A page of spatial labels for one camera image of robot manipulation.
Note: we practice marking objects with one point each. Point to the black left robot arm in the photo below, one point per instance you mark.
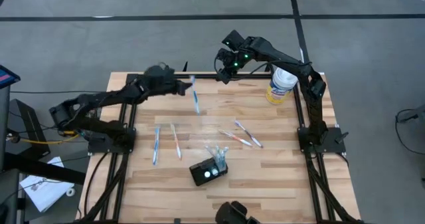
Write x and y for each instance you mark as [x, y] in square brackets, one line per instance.
[99, 99]

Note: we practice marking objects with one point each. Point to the black floor case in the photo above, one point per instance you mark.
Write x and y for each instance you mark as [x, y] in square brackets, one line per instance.
[30, 127]

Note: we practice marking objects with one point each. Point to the black aluminium table frame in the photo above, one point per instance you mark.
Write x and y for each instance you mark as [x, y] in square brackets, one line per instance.
[212, 75]

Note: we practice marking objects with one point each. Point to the monitor with pink blue screen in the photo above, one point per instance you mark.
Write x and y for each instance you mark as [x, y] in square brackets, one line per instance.
[8, 76]

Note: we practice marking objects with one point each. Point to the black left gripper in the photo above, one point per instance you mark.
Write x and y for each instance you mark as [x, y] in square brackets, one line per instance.
[159, 81]

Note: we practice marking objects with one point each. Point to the white paper sheets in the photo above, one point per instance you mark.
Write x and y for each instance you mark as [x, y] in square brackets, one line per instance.
[43, 187]

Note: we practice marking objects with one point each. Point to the wrapped purple white toothbrush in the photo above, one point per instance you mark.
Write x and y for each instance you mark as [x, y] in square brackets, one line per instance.
[249, 134]

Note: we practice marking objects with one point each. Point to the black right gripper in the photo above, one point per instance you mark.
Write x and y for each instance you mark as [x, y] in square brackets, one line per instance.
[232, 59]

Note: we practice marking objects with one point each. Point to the black floor beam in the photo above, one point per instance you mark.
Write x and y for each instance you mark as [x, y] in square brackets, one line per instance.
[43, 171]

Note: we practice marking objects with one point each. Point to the yellow Lysol wipes canister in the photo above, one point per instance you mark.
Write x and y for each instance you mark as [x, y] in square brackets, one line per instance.
[279, 91]

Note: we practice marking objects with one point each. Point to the white tape roll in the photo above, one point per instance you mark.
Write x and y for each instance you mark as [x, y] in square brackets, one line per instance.
[70, 192]

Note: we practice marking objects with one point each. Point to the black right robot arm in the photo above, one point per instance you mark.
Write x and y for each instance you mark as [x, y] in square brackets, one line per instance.
[315, 117]

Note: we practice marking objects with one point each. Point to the blue mouthwash bottle white cap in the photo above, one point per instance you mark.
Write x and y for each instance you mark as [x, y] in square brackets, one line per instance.
[215, 171]
[207, 174]

